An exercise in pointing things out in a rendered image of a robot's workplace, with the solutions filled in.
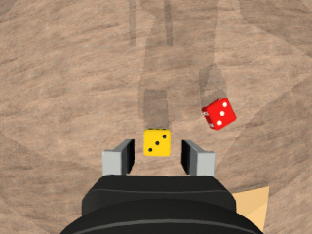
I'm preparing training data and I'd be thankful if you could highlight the red die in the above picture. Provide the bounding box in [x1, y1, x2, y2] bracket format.
[202, 97, 236, 130]

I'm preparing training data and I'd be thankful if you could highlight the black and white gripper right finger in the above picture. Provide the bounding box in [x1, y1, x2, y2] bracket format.
[181, 140, 216, 177]

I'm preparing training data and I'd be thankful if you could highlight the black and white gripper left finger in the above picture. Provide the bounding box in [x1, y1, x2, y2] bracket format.
[102, 139, 135, 176]

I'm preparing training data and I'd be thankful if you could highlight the tan flat mat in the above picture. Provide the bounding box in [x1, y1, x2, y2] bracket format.
[231, 185, 269, 231]

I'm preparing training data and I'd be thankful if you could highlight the yellow die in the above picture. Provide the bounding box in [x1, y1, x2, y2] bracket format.
[144, 129, 171, 156]

